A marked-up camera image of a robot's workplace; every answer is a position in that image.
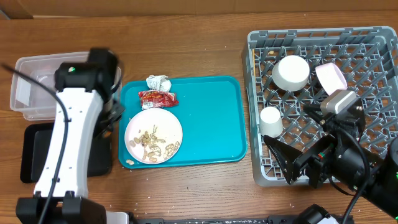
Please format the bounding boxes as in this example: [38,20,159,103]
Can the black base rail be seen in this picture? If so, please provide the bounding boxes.
[105,203,355,224]

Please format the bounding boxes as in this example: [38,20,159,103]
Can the peanut shell on tray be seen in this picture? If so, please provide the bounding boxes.
[126,159,135,166]

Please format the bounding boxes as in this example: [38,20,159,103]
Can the red snack wrapper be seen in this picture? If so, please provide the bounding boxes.
[138,90,179,110]

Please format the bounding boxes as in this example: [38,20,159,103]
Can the white bowl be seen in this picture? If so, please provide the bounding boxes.
[272,55,310,91]

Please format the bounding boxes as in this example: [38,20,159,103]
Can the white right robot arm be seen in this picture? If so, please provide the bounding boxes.
[263,97,397,223]

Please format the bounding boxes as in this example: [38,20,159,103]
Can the white tissue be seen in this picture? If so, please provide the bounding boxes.
[146,75,172,92]

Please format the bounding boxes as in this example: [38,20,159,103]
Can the teal plastic tray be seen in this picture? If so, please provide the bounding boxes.
[118,75,249,170]

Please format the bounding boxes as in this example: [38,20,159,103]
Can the grey dish rack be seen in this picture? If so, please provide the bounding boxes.
[242,27,397,187]

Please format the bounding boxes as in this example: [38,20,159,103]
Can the large white plate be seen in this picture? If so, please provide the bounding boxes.
[124,108,183,165]

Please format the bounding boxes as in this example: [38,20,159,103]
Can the clear plastic bin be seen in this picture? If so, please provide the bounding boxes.
[9,50,123,121]

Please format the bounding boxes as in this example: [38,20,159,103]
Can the white cup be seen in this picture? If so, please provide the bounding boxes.
[259,106,283,138]

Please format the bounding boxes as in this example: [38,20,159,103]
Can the black bin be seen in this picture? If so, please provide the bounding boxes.
[20,123,112,184]

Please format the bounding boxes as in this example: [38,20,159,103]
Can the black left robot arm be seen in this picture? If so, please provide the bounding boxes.
[16,47,134,223]

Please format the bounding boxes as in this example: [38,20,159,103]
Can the wooden chopstick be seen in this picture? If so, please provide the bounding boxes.
[252,49,256,77]

